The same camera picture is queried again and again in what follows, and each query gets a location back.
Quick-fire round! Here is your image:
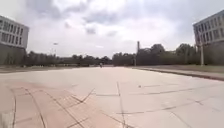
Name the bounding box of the tall chimney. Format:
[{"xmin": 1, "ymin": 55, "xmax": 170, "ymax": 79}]
[{"xmin": 136, "ymin": 40, "xmax": 141, "ymax": 54}]

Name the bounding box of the row of trees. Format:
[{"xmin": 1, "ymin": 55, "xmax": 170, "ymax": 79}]
[{"xmin": 6, "ymin": 43, "xmax": 205, "ymax": 67}]

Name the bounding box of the lamp pole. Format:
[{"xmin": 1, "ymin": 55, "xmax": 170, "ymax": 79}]
[{"xmin": 52, "ymin": 42, "xmax": 59, "ymax": 57}]

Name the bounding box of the raised grass strip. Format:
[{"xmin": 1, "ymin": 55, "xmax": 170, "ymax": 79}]
[{"xmin": 133, "ymin": 64, "xmax": 224, "ymax": 82}]

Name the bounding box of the grey building with window grid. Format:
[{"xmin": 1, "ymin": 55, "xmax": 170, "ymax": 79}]
[
  {"xmin": 0, "ymin": 15, "xmax": 30, "ymax": 67},
  {"xmin": 192, "ymin": 9, "xmax": 224, "ymax": 66}
]

